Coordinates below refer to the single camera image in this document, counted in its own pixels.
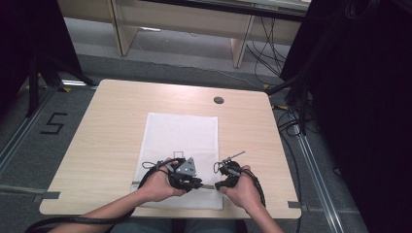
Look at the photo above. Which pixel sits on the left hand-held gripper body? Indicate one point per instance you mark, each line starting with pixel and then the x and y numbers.
pixel 185 170

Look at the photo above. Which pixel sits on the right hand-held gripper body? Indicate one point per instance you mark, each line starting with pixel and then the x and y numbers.
pixel 230 173

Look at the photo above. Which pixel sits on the white cloth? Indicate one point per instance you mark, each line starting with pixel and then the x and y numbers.
pixel 181 132

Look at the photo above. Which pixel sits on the person's right hand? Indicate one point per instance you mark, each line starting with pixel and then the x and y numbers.
pixel 243 192

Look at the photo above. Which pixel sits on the person's left hand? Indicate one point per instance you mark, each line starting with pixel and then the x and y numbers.
pixel 158 187

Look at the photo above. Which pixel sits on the grey tape strip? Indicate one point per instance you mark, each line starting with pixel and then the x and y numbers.
pixel 45 195
pixel 294 204

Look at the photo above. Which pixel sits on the black metal stand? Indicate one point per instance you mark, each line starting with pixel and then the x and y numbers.
pixel 34 87
pixel 301 97

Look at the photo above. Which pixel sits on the black curtain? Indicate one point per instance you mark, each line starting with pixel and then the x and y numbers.
pixel 362 113
pixel 29 39

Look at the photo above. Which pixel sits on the light wooden desk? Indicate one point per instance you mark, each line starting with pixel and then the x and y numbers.
pixel 181 19

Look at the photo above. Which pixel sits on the metal floor rail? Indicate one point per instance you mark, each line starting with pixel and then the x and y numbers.
pixel 22 132
pixel 319 181

